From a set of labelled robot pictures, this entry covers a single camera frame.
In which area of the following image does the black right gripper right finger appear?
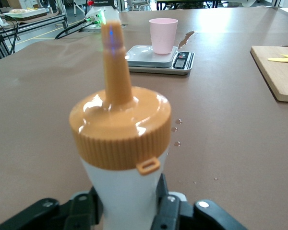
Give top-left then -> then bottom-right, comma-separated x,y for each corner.
150,173 -> 249,230

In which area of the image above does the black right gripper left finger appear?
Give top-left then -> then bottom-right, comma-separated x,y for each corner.
0,186 -> 106,230

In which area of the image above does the squeeze bottle with orange cap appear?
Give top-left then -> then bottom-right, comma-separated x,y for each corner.
69,20 -> 172,230

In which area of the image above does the pink plastic cup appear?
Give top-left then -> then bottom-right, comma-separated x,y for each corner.
149,18 -> 179,55

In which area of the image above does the brown sauce spill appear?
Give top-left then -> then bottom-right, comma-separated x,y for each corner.
177,30 -> 197,50

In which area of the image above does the silver digital kitchen scale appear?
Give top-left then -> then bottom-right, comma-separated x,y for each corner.
124,45 -> 195,76

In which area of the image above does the wooden cutting board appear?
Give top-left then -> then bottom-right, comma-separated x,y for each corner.
250,45 -> 288,104

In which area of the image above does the yellow plastic knife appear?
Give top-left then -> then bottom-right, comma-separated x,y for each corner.
267,57 -> 288,64

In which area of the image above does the white tray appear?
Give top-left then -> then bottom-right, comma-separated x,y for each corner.
1,7 -> 61,22

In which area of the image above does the black cable on table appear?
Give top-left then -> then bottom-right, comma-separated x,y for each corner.
54,19 -> 92,40

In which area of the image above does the aluminium frame side table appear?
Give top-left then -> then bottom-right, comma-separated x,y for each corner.
0,13 -> 69,61

